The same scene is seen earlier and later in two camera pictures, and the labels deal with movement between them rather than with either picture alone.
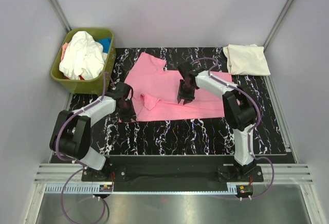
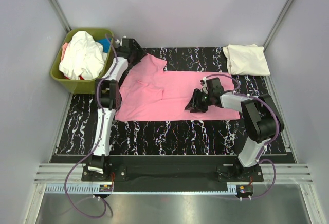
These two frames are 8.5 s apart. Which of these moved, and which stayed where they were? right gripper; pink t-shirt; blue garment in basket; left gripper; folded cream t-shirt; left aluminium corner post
Moved: left gripper; right gripper
Stayed: left aluminium corner post; pink t-shirt; folded cream t-shirt; blue garment in basket
